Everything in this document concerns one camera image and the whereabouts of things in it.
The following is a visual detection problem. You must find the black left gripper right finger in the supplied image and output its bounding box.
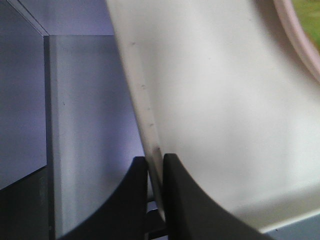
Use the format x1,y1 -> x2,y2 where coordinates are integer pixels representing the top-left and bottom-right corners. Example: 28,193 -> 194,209
162,153 -> 270,240

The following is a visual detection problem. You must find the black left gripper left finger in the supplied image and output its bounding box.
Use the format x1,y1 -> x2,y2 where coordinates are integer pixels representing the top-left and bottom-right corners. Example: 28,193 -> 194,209
60,156 -> 148,240

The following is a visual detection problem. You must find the cream bear tray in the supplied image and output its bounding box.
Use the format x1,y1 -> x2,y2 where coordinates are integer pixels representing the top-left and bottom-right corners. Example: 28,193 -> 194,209
106,0 -> 320,240

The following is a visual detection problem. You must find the pink round plate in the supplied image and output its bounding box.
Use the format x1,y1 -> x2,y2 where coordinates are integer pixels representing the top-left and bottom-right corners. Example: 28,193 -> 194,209
274,0 -> 320,81

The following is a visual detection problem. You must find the green lettuce leaf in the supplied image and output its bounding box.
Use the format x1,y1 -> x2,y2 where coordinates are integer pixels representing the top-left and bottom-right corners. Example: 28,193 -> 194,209
292,0 -> 320,52

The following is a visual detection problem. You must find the grey cabinet door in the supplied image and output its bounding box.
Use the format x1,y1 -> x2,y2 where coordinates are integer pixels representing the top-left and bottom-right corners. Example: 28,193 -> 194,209
0,0 -> 143,240

